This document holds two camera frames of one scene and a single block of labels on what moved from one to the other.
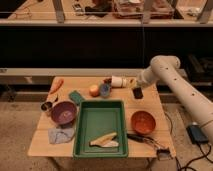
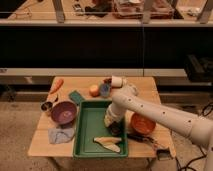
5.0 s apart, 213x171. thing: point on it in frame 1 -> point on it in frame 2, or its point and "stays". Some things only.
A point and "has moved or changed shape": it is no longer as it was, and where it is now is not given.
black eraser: x=138 y=94 has moved or changed shape
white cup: x=119 y=82 stays
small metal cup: x=46 y=106 stays
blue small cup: x=105 y=90 stays
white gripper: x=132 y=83 -> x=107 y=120
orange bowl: x=143 y=122 stays
